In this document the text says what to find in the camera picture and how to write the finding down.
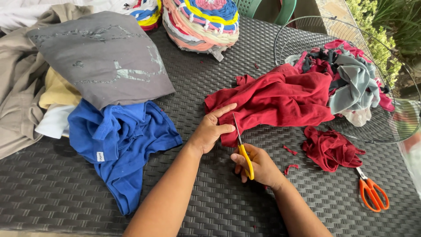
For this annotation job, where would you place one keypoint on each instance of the blue shirt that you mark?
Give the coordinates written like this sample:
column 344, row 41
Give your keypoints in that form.
column 121, row 138

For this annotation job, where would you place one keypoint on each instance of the crumpled dark red fabric piece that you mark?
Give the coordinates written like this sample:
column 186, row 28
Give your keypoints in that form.
column 329, row 149

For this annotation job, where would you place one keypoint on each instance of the large multicoloured woven rag mat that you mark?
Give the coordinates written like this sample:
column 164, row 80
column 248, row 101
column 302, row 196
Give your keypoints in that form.
column 202, row 23

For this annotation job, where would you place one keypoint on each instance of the white garment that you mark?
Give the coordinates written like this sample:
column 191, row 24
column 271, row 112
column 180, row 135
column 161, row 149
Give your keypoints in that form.
column 54, row 121

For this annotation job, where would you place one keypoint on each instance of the heap of fabric scraps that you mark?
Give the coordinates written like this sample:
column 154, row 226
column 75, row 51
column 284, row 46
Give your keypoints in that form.
column 355, row 79

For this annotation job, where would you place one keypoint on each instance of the green plastic chair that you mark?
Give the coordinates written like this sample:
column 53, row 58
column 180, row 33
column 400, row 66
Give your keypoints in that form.
column 263, row 8

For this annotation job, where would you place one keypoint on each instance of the small multicoloured woven rag mat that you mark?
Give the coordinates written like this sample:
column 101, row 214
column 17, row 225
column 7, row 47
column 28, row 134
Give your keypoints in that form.
column 146, row 13

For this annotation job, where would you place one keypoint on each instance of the pale yellow garment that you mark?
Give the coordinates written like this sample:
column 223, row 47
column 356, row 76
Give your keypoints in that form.
column 59, row 90

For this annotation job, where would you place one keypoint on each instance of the person's left hand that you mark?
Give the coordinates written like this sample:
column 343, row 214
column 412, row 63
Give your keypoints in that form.
column 206, row 131

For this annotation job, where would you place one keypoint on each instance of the person's right hand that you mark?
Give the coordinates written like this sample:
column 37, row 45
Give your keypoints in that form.
column 263, row 166

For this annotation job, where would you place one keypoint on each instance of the beige garment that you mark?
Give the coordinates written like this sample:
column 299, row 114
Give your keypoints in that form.
column 19, row 82

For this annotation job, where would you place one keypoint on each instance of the grey printed shirt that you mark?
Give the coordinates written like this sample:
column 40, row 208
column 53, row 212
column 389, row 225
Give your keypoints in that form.
column 105, row 59

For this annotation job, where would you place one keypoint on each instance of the small red fabric scrap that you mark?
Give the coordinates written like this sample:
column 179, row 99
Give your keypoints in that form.
column 290, row 150
column 290, row 168

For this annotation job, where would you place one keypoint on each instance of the green shrub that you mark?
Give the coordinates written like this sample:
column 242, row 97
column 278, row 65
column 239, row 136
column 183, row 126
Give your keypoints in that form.
column 384, row 29

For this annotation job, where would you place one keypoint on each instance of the white cloth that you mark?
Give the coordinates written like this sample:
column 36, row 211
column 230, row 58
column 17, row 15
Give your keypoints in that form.
column 49, row 8

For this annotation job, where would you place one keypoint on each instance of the dark red shirt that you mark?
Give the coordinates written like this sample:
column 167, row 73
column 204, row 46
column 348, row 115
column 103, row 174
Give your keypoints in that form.
column 279, row 98

